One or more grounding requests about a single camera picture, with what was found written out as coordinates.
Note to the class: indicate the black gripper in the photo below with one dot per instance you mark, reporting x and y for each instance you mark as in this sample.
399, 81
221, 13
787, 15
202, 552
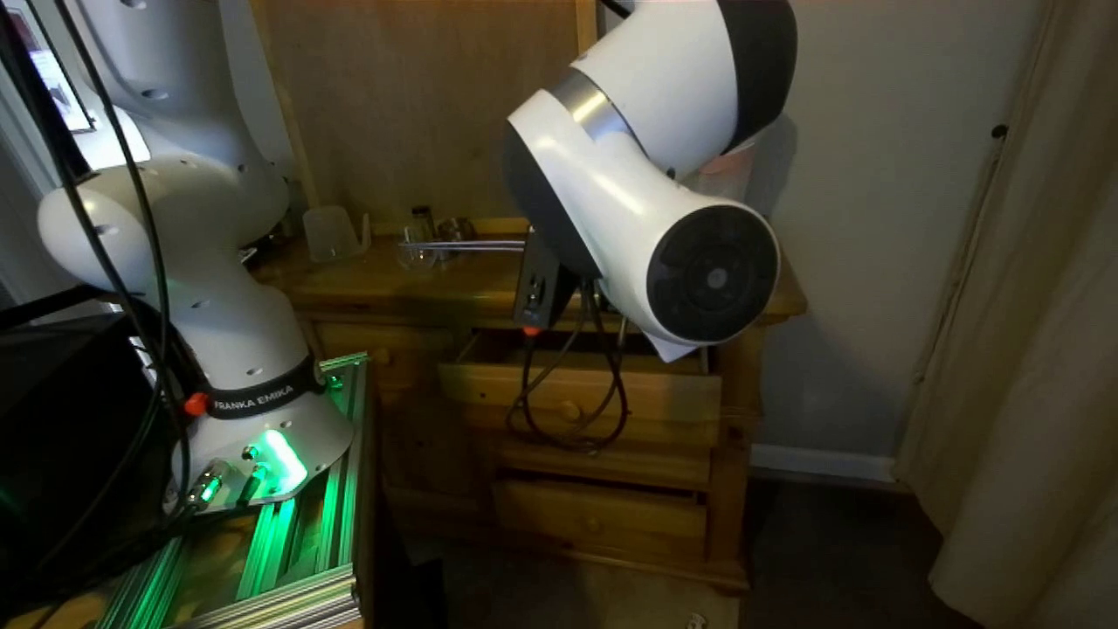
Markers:
543, 283

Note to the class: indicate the white plastic clothes hanger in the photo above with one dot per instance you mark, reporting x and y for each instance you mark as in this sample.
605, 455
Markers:
476, 245

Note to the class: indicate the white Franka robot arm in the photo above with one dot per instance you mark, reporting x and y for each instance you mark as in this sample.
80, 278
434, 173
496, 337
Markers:
629, 197

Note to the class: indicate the wooden dresser drawer, tall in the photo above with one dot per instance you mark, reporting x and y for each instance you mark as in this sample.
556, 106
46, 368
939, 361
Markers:
600, 518

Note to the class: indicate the steel measuring cup, green inside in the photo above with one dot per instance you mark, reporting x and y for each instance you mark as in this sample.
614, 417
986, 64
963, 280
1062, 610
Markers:
464, 228

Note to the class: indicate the wooden dresser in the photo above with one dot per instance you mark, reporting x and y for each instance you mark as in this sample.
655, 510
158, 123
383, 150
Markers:
351, 292

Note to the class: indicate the large steel measuring cup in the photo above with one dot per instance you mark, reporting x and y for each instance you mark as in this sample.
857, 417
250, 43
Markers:
331, 234

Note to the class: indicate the wooden back panel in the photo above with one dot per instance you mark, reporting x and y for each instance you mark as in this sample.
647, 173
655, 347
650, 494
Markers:
397, 106

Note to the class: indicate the beige curtain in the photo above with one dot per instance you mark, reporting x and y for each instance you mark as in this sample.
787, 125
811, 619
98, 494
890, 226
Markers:
1027, 349

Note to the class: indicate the black box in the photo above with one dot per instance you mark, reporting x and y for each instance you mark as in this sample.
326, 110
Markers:
73, 431

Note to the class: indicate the white framed window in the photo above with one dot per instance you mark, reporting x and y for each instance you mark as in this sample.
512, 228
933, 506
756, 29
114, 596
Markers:
56, 81

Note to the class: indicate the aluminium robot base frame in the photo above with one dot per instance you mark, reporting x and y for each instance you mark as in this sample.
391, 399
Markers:
293, 559

